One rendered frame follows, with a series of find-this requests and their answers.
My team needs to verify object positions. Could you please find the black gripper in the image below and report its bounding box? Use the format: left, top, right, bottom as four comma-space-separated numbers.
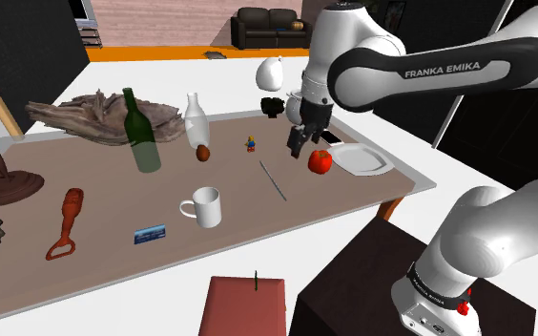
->
286, 99, 335, 159

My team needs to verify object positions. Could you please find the blue card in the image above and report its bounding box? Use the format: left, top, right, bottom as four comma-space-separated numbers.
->
133, 223, 167, 246

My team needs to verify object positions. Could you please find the white rounded vase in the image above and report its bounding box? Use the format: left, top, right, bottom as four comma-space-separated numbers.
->
255, 55, 285, 93

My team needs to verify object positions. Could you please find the small black object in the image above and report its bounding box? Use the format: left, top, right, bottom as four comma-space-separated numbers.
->
259, 95, 286, 119

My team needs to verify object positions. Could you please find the green wine bottle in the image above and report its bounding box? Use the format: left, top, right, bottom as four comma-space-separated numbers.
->
122, 87, 163, 175

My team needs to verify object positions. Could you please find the white bottle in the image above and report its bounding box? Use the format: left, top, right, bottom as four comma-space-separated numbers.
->
183, 92, 212, 151

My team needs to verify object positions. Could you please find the white plate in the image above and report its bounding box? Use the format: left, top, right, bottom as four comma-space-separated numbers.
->
326, 141, 396, 178

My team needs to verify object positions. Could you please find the thin grey rod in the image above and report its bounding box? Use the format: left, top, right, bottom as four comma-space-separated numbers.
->
259, 159, 288, 202

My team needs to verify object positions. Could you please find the white lidded pot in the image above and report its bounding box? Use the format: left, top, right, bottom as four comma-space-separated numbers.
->
284, 89, 305, 126

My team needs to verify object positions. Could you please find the white phone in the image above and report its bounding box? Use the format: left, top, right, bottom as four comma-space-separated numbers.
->
320, 129, 345, 147

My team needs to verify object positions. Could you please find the brown driftwood piece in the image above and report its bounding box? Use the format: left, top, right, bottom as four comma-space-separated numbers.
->
24, 89, 187, 147

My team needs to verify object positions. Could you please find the black sofa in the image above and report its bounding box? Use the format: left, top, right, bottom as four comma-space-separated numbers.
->
229, 6, 315, 51

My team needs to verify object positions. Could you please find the red box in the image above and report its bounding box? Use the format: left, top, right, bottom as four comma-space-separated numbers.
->
197, 275, 288, 336

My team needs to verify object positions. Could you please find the orange-brown bottle opener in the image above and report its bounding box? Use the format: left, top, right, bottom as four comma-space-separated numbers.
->
45, 187, 86, 262

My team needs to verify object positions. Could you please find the white mug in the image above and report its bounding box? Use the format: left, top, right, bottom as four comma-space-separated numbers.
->
178, 186, 223, 230

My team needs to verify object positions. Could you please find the grey shelf stand with screen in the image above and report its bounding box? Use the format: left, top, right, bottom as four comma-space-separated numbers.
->
68, 0, 104, 50

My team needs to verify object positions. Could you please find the dark robot stand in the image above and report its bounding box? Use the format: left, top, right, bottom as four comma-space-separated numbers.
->
287, 216, 538, 336

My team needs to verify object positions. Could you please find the brown statue with round base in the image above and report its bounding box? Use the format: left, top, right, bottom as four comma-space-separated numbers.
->
0, 92, 46, 207

